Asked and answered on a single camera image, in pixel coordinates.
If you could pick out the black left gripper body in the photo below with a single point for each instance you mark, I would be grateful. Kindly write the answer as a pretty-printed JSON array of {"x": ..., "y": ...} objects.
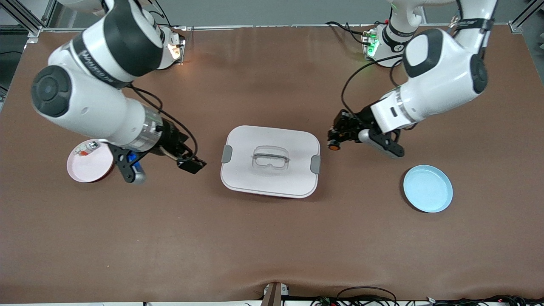
[{"x": 356, "y": 122}]

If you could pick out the brown metal bracket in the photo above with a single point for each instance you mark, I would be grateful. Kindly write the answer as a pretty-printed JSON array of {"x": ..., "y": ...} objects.
[{"x": 272, "y": 297}]

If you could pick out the white lidded storage box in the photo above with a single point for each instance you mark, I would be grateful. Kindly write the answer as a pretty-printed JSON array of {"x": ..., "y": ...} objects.
[{"x": 272, "y": 178}]

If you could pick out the silver table edge rail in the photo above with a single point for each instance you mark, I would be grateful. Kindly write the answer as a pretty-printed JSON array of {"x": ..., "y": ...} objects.
[{"x": 276, "y": 26}]

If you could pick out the white round plate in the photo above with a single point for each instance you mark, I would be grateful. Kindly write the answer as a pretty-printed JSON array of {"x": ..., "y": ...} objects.
[{"x": 87, "y": 168}]

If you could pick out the light blue round plate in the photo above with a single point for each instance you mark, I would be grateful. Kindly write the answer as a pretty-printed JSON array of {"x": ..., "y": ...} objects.
[{"x": 427, "y": 191}]

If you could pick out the orange push button switch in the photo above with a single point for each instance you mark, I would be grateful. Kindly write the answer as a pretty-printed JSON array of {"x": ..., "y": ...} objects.
[{"x": 334, "y": 147}]

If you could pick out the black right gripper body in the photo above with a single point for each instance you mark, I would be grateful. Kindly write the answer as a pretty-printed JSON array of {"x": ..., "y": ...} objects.
[{"x": 171, "y": 140}]

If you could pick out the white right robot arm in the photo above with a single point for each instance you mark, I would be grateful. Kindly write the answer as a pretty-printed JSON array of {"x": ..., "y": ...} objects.
[{"x": 85, "y": 102}]

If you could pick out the brown table mat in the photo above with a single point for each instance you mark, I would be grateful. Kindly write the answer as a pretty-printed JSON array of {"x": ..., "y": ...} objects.
[{"x": 272, "y": 238}]

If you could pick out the aluminium frame profile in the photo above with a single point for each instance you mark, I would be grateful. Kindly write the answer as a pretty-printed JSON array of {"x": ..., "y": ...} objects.
[
  {"x": 29, "y": 25},
  {"x": 516, "y": 27}
]

